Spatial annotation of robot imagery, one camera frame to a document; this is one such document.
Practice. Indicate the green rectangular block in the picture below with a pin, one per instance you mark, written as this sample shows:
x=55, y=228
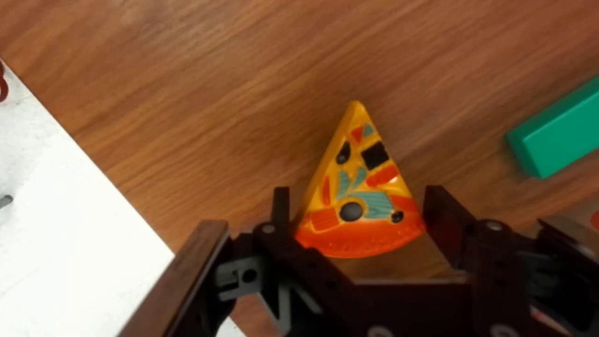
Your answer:
x=558, y=136

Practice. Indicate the pizza slice plush toy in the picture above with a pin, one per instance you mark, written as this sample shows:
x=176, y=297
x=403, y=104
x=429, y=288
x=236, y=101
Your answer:
x=358, y=192

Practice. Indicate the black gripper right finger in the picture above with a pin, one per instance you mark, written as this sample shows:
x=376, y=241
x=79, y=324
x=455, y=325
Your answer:
x=498, y=267

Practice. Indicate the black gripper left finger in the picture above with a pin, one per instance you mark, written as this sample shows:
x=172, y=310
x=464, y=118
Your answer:
x=281, y=262

